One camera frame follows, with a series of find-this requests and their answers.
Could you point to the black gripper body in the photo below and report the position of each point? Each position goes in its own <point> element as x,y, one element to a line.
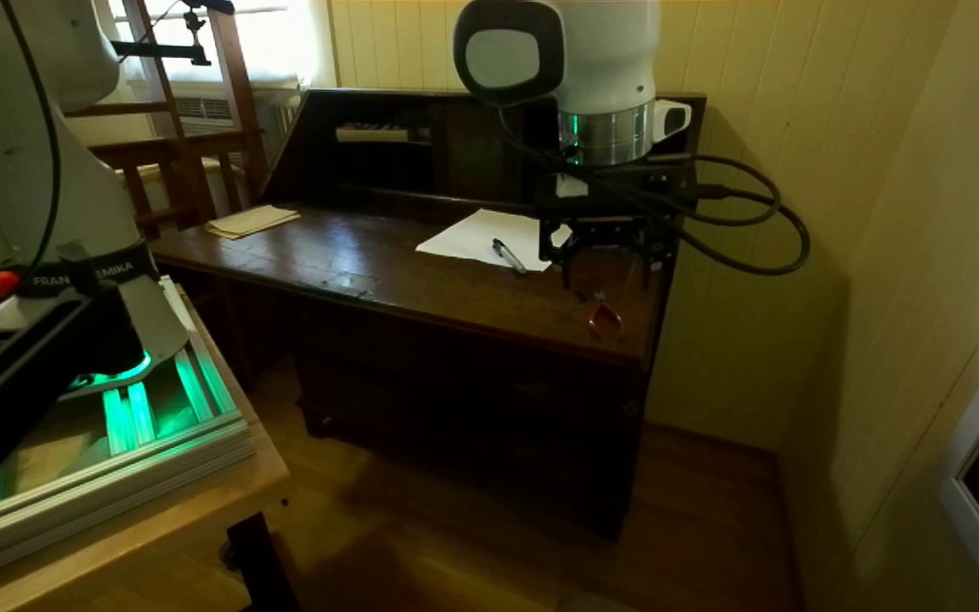
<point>576,216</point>

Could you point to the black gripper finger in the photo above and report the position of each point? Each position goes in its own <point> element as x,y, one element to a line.
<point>635,273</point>
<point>568,273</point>

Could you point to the red handled pliers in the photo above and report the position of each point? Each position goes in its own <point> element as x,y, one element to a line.
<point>607,321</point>

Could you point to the robot base table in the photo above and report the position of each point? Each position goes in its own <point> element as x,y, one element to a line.
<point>132,467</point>

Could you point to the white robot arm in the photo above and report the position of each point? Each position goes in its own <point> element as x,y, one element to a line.
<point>591,58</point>

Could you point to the black marker pen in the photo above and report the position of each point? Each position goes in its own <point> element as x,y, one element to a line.
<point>506,257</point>

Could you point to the white sheet of paper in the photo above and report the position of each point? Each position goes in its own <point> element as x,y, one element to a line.
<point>474,238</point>

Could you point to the dark wooden desk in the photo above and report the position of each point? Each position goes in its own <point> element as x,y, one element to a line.
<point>446,358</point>

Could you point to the white paper on chair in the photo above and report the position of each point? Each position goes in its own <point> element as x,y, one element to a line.
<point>250,223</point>

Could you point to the dark wooden chair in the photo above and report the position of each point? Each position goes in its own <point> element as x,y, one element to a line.
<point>180,128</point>

